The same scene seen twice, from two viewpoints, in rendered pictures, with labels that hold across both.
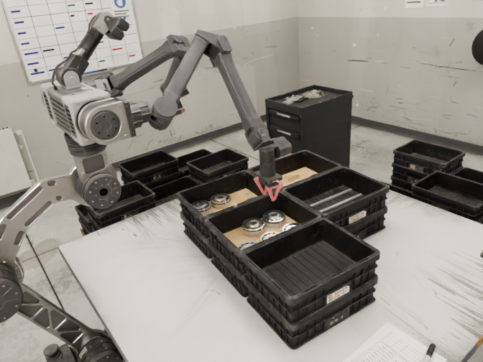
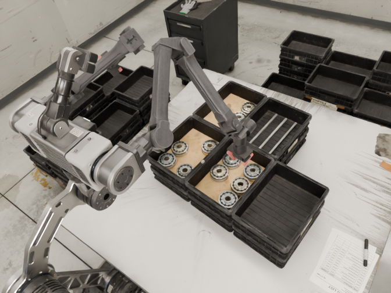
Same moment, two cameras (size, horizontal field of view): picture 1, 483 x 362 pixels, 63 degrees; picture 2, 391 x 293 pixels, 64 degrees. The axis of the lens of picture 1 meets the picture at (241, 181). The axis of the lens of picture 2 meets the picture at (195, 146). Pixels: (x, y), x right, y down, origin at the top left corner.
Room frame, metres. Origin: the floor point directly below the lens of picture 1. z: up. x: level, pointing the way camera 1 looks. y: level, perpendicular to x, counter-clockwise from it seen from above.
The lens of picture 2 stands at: (0.50, 0.28, 2.27)
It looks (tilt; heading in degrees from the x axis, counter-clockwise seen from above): 49 degrees down; 348
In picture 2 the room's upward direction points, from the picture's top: 10 degrees counter-clockwise
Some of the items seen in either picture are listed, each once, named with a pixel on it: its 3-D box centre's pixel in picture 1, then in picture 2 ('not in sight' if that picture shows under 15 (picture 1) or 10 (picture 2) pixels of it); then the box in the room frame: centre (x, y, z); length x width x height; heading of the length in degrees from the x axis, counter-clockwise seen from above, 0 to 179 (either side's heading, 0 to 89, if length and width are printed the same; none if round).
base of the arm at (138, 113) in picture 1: (134, 114); (137, 151); (1.26, 0.32, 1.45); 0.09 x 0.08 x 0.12; 35
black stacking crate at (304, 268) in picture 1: (309, 266); (279, 207); (1.13, -0.22, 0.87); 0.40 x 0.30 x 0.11; 119
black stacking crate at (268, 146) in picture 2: (334, 200); (271, 132); (1.59, -0.42, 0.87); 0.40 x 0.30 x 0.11; 119
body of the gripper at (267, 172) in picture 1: (267, 169); (240, 146); (1.34, -0.10, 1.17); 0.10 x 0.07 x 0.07; 28
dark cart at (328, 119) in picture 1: (309, 144); (205, 42); (3.33, -0.64, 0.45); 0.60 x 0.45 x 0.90; 125
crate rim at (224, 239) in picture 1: (261, 220); (230, 172); (1.40, -0.07, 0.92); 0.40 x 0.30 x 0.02; 119
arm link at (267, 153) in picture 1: (268, 154); (240, 136); (1.34, -0.11, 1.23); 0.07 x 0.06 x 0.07; 124
